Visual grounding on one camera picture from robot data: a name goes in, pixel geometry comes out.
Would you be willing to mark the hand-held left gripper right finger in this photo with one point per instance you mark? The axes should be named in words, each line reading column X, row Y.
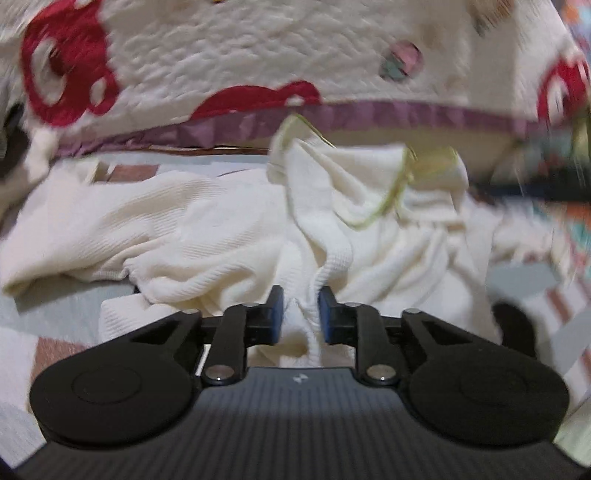
column 325, row 318

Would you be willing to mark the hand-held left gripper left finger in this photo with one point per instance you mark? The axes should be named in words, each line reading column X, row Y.
column 275, row 318

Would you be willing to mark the cream knit garment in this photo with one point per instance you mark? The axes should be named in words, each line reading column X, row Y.
column 207, row 230

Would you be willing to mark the checked bed sheet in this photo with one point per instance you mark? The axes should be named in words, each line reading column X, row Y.
column 46, row 314

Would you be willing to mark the floral quilt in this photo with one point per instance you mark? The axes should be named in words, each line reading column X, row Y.
column 582, row 221

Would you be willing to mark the white quilt with red print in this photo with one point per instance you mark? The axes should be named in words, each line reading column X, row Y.
column 231, row 46

